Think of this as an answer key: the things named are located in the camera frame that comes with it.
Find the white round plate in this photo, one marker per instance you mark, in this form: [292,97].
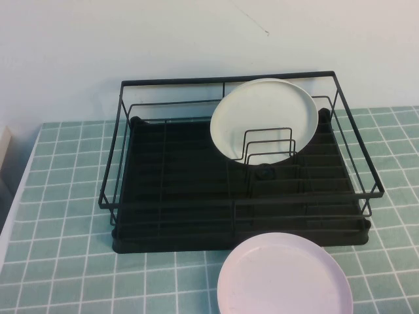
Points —
[262,111]

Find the black dish drying rack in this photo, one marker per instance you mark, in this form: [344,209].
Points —
[183,163]

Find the pink round plate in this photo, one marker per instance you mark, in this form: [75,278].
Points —
[281,281]

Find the green checkered tablecloth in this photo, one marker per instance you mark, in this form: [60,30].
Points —
[65,261]

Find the beige wooden panel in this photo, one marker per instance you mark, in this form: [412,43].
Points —
[4,147]

